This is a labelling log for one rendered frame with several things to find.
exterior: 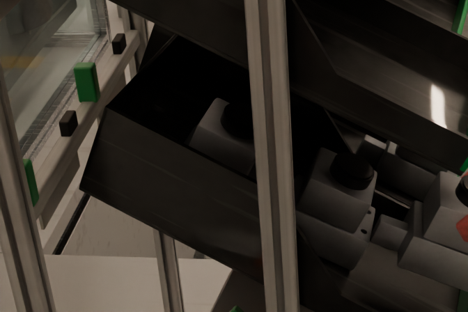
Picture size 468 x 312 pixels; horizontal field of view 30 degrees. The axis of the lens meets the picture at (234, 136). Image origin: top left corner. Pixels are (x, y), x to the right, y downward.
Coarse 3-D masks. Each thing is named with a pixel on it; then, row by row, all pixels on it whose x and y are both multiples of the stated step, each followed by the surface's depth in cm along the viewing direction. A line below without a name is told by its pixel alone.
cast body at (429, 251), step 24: (432, 192) 60; (456, 192) 58; (384, 216) 61; (408, 216) 62; (432, 216) 57; (456, 216) 57; (384, 240) 61; (408, 240) 59; (432, 240) 58; (456, 240) 58; (408, 264) 60; (432, 264) 59; (456, 264) 59
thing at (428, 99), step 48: (144, 0) 51; (192, 0) 50; (240, 0) 49; (288, 0) 48; (336, 0) 61; (384, 0) 60; (240, 48) 51; (288, 48) 50; (336, 48) 56; (384, 48) 59; (432, 48) 60; (336, 96) 50; (384, 96) 49; (432, 96) 56; (432, 144) 50
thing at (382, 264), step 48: (192, 48) 66; (144, 96) 64; (192, 96) 69; (240, 96) 67; (96, 144) 57; (144, 144) 56; (336, 144) 67; (96, 192) 60; (144, 192) 58; (192, 192) 57; (240, 192) 56; (192, 240) 59; (240, 240) 58; (336, 288) 57; (384, 288) 62; (432, 288) 64
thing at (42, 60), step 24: (72, 0) 177; (0, 24) 143; (48, 24) 164; (72, 24) 177; (96, 24) 192; (0, 48) 143; (24, 48) 153; (48, 48) 164; (72, 48) 177; (24, 72) 153; (48, 72) 164; (72, 72) 177; (24, 96) 153; (48, 96) 164; (24, 120) 153
